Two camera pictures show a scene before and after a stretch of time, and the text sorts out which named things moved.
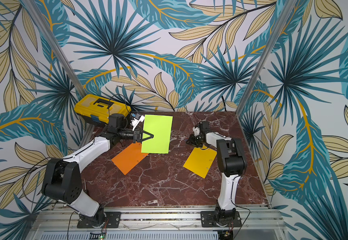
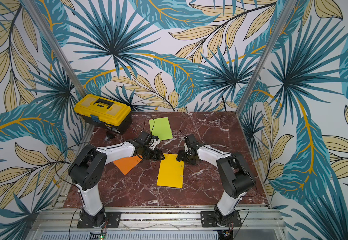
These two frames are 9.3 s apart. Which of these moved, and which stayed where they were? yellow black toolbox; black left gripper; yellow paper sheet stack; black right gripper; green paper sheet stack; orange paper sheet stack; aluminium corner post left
Moved: black left gripper; yellow paper sheet stack; black right gripper; green paper sheet stack
Stayed: aluminium corner post left; yellow black toolbox; orange paper sheet stack
